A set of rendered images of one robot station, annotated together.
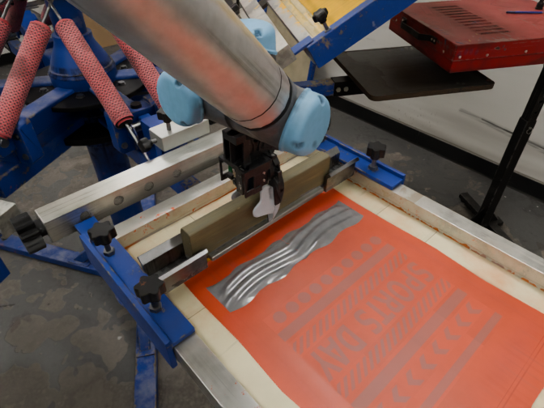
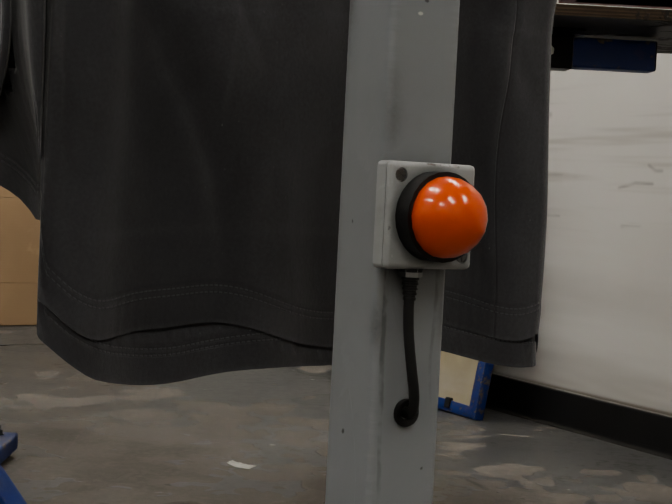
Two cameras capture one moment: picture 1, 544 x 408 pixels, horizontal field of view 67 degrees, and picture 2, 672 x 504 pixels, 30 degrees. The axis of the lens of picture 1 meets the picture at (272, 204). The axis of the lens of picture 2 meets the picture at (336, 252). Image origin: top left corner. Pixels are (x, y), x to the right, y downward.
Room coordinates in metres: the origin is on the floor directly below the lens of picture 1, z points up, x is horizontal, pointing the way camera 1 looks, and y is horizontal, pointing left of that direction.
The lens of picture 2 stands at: (-0.65, -0.51, 0.66)
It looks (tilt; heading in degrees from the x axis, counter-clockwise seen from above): 3 degrees down; 11
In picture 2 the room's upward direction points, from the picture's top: 3 degrees clockwise
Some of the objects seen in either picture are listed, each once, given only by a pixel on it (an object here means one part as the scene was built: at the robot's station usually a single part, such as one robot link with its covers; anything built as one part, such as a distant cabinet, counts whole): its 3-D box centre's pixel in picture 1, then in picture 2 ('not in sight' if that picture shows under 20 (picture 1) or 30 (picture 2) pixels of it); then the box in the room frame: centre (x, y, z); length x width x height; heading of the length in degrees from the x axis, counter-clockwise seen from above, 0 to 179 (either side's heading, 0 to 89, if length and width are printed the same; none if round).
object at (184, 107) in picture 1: (211, 90); not in sight; (0.51, 0.08, 1.31); 0.11 x 0.11 x 0.08; 52
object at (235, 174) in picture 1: (250, 154); not in sight; (0.59, 0.04, 1.15); 0.09 x 0.08 x 0.12; 133
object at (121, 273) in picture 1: (134, 288); not in sight; (0.44, 0.24, 0.98); 0.30 x 0.05 x 0.07; 43
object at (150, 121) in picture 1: (170, 138); not in sight; (0.87, 0.25, 1.02); 0.17 x 0.06 x 0.05; 43
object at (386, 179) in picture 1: (343, 163); not in sight; (0.82, -0.17, 0.98); 0.30 x 0.05 x 0.07; 43
